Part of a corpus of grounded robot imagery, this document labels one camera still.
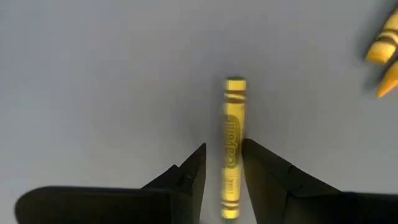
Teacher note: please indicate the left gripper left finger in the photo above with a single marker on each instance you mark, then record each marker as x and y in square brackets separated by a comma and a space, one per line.
[109, 207]

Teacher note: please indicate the yellow wrapper crayon green tip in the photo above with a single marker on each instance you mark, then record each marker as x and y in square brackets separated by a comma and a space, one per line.
[234, 124]

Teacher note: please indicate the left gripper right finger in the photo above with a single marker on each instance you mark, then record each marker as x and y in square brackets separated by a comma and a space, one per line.
[311, 208]

